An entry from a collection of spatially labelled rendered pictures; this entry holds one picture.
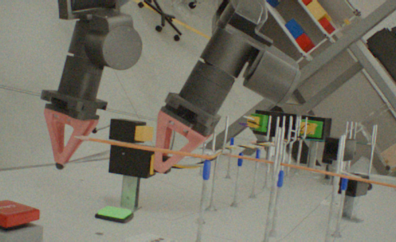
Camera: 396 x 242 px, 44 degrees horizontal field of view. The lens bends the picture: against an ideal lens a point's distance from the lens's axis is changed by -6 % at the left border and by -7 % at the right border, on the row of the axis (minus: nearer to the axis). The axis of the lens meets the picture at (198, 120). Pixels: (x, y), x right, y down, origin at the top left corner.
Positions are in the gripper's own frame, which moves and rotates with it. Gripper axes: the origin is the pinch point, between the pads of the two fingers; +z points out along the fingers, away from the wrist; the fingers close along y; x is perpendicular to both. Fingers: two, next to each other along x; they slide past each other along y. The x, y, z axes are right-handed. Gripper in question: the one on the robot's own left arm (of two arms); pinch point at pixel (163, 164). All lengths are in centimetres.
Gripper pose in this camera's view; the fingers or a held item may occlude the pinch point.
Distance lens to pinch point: 70.5
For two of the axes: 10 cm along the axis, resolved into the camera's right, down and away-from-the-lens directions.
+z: -4.9, 8.6, 1.0
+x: -8.6, -5.0, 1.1
